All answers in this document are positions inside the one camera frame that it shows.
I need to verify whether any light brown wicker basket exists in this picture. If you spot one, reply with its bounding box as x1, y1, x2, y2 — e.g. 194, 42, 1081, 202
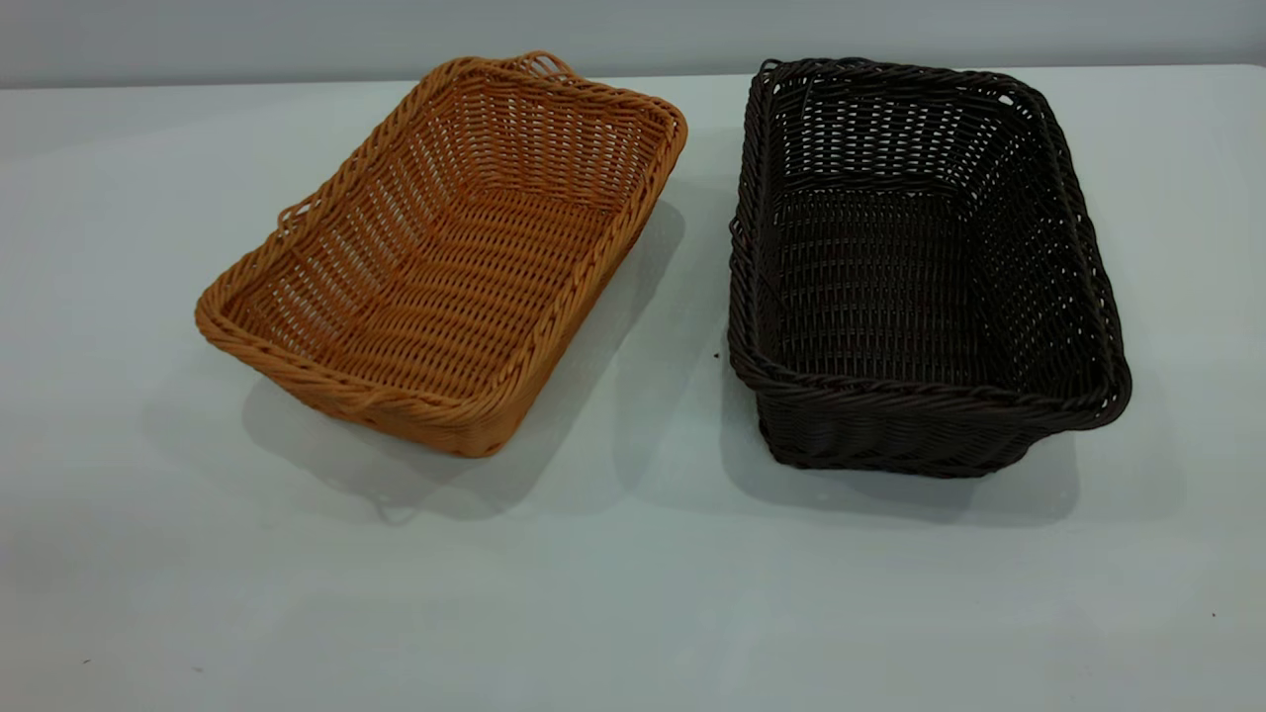
195, 51, 688, 459

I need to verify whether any dark brown wicker basket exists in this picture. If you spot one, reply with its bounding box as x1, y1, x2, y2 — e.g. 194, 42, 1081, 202
728, 57, 1133, 481

